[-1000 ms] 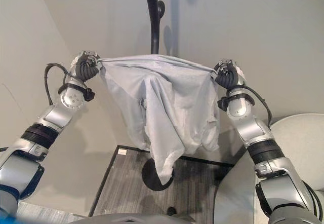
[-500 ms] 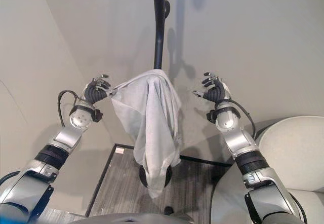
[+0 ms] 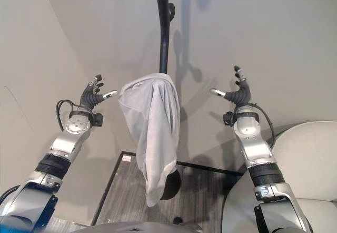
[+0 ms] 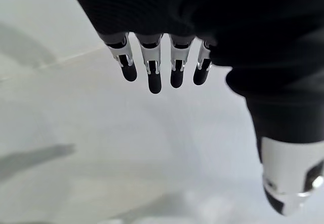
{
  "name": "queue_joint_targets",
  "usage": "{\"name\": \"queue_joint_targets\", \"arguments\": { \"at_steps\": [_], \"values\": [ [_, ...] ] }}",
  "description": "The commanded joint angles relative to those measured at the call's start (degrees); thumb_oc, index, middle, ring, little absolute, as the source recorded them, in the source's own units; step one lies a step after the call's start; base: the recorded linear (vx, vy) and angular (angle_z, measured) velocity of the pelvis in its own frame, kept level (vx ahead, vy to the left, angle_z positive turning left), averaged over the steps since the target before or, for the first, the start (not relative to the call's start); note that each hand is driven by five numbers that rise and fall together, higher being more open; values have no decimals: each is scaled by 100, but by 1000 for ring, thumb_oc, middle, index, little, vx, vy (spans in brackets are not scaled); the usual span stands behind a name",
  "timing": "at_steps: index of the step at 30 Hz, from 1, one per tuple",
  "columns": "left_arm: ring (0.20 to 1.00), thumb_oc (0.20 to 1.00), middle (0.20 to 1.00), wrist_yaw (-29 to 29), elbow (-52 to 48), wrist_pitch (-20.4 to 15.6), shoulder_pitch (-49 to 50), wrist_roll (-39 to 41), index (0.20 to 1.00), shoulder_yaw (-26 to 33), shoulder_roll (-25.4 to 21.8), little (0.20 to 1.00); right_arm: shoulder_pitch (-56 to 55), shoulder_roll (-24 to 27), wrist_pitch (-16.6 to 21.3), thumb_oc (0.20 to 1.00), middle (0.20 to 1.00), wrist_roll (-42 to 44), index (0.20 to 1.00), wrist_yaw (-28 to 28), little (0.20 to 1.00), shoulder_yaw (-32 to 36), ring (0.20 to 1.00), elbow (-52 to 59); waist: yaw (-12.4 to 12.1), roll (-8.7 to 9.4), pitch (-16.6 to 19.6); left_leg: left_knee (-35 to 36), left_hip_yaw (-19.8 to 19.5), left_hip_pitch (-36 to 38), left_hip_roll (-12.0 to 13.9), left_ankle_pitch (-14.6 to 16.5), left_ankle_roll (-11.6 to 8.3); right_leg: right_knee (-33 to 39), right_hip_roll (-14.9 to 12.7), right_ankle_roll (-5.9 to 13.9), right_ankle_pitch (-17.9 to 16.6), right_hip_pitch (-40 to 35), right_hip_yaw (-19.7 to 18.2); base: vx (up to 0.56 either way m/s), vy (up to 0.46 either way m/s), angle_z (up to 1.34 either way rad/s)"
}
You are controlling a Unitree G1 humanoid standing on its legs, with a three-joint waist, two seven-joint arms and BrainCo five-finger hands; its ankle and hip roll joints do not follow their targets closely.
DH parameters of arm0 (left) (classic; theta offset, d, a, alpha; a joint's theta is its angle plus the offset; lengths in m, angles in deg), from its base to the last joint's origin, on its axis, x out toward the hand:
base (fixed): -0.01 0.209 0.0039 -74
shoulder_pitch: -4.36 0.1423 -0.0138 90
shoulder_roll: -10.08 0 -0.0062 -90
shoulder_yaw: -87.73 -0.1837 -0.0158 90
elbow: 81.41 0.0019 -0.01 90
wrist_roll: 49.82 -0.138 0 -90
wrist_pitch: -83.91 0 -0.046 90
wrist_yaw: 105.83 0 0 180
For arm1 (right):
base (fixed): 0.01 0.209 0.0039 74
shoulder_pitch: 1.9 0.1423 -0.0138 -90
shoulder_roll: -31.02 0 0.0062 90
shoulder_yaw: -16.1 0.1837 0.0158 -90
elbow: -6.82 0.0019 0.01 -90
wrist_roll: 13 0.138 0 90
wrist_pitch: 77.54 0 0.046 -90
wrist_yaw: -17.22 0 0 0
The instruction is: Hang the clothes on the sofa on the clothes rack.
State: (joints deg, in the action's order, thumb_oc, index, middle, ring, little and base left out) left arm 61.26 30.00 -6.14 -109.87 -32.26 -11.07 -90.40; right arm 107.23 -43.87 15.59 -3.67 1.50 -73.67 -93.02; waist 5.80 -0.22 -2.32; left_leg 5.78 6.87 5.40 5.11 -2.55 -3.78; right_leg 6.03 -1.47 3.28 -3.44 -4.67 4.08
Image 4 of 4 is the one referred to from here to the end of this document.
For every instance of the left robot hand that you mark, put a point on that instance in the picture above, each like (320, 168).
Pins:
(227, 18)

